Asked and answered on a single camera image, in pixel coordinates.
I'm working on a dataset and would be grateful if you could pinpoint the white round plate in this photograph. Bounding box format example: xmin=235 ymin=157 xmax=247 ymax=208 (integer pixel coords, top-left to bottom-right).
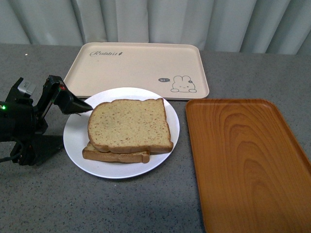
xmin=63 ymin=87 xmax=179 ymax=179

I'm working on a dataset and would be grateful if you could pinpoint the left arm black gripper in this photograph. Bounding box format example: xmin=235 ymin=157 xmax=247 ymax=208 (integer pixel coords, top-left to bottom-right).
xmin=0 ymin=84 xmax=93 ymax=166

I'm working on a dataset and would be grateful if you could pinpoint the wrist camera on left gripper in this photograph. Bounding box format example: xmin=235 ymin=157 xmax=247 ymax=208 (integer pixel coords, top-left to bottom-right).
xmin=7 ymin=77 xmax=36 ymax=100

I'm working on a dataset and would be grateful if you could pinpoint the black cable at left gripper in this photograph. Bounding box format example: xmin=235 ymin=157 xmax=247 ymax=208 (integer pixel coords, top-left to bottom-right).
xmin=0 ymin=139 xmax=25 ymax=164

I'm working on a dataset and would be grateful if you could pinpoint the brown wooden tray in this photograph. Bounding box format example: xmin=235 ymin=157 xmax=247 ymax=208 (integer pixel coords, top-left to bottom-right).
xmin=186 ymin=99 xmax=311 ymax=233

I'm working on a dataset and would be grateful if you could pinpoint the pink rabbit tray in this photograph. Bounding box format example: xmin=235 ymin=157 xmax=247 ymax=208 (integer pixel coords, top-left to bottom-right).
xmin=64 ymin=42 xmax=209 ymax=100

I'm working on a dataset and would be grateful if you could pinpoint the grey curtain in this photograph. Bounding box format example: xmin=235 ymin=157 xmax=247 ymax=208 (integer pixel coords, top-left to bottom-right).
xmin=0 ymin=0 xmax=311 ymax=55

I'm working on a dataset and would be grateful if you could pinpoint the bread slice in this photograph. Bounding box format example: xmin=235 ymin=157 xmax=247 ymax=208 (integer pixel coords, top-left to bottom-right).
xmin=82 ymin=142 xmax=150 ymax=164
xmin=87 ymin=98 xmax=173 ymax=153

